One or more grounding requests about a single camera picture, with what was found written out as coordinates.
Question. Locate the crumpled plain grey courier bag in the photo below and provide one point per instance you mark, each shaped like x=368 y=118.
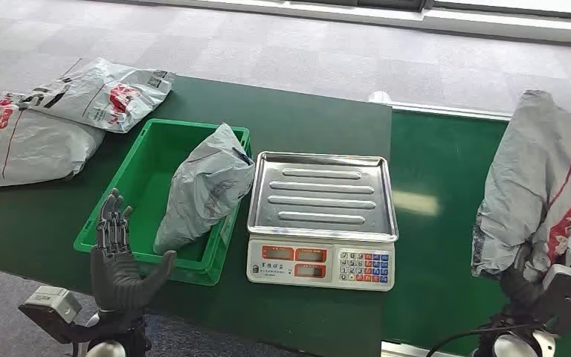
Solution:
x=206 y=192

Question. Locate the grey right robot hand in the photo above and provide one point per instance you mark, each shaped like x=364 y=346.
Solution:
x=519 y=286

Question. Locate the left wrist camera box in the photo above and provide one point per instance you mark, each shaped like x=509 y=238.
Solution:
x=51 y=308

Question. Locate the silver conveyor edge rail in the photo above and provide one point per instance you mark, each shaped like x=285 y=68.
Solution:
x=443 y=111

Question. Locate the grey courier bag red print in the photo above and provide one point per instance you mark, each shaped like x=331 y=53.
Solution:
x=532 y=187

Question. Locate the white window sill frame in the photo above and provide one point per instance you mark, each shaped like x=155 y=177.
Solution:
x=463 y=19

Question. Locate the large flat grey courier bag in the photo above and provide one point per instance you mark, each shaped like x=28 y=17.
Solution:
x=29 y=148

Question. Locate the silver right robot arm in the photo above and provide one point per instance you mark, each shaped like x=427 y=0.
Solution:
x=517 y=345

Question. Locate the dark green table mat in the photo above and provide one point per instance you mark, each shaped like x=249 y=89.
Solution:
x=305 y=123

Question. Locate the green plastic basket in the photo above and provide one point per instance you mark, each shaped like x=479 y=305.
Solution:
x=140 y=197

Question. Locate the grey courier bag QR labels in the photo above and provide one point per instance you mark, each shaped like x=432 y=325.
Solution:
x=103 y=96

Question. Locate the white electronic weighing scale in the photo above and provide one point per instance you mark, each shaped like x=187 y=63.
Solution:
x=321 y=217

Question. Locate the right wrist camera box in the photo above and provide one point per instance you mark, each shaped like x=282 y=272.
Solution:
x=566 y=295

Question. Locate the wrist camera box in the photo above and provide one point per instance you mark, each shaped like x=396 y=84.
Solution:
x=566 y=295
x=51 y=308

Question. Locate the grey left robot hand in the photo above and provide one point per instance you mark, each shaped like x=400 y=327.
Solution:
x=115 y=276

